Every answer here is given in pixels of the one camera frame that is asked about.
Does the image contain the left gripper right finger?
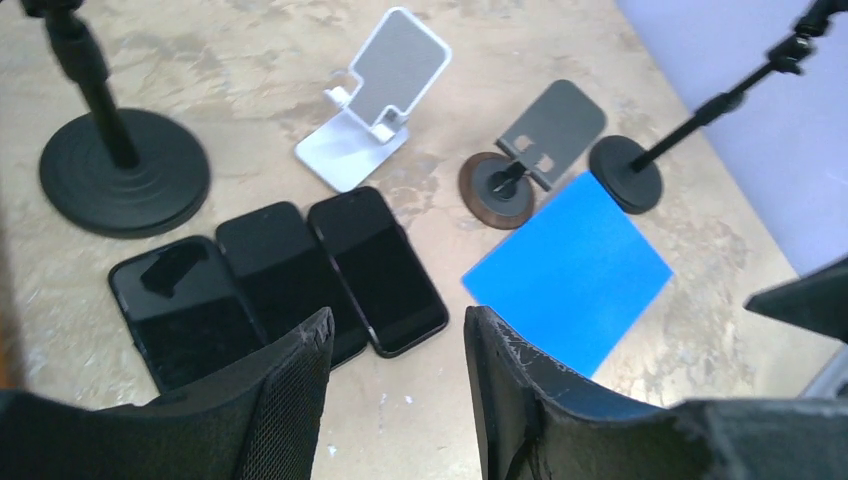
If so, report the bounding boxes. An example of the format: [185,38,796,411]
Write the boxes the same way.
[464,306,847,479]

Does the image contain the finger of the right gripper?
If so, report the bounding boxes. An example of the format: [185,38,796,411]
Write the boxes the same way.
[744,257,847,343]

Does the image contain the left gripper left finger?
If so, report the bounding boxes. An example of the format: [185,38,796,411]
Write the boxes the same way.
[1,309,335,479]

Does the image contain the black phone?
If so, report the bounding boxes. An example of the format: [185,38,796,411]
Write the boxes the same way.
[307,186,449,358]
[108,235,268,393]

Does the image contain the black smartphone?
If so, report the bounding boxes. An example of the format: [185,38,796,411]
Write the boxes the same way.
[215,201,369,367]

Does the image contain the black round-base phone stand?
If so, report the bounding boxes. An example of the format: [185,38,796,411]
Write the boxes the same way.
[21,1,211,239]

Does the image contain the tall black phone stand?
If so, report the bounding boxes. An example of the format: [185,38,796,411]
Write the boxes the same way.
[588,0,847,215]

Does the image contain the white phone stand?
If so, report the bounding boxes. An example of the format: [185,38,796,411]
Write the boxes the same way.
[294,6,452,193]

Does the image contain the blue mat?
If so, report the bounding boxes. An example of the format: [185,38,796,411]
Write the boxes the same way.
[463,173,672,377]

